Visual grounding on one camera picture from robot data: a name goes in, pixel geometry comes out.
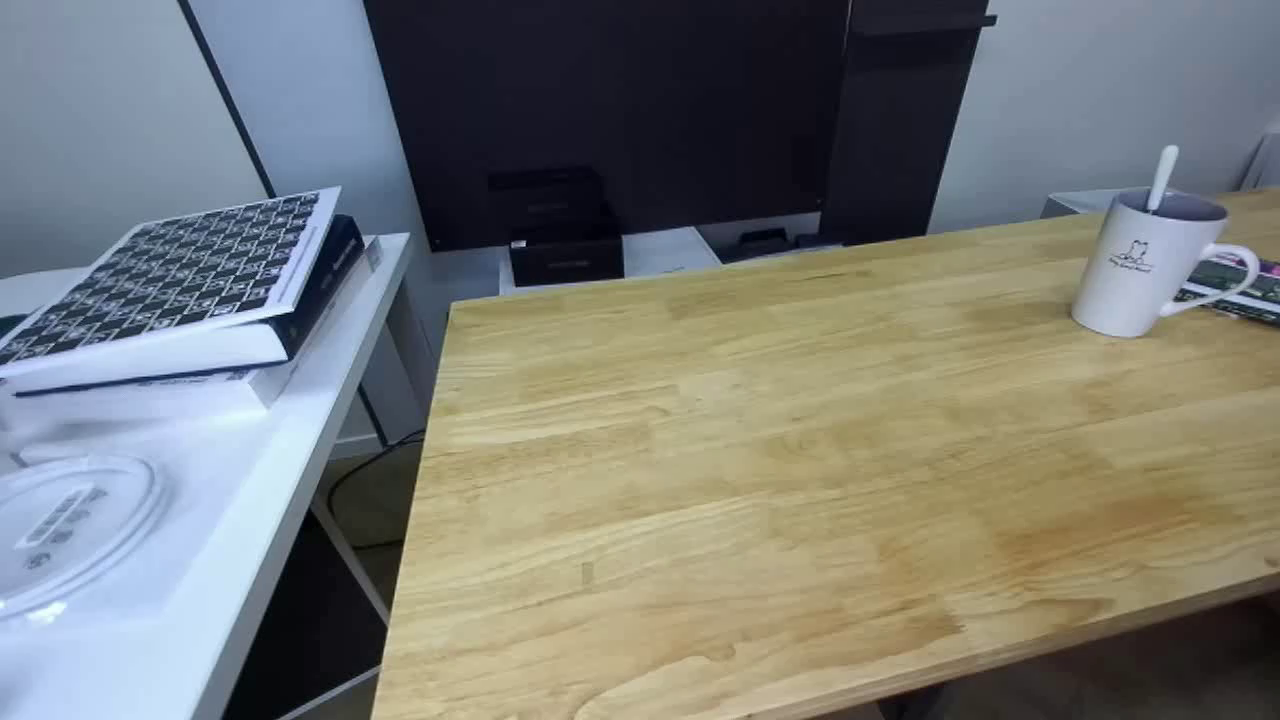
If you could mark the white plastic spoon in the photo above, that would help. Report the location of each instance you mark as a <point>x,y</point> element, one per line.
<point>1164,175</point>

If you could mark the white mug with grey interior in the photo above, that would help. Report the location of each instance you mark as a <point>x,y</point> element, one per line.
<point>1133,275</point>

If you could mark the large dark panel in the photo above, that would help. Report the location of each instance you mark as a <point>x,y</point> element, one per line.
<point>600,94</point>

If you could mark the dark brown shelf unit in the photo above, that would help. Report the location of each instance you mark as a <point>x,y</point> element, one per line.
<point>892,120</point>

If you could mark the white side table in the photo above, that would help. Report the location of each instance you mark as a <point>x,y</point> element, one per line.
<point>274,512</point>

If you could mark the checkered black white box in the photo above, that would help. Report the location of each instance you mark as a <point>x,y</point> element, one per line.
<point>184,275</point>

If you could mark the clear round plastic lid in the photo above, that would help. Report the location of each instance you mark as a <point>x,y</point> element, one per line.
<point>75,524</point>

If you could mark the dark green snack packet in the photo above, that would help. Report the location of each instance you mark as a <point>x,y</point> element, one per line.
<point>1248,300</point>

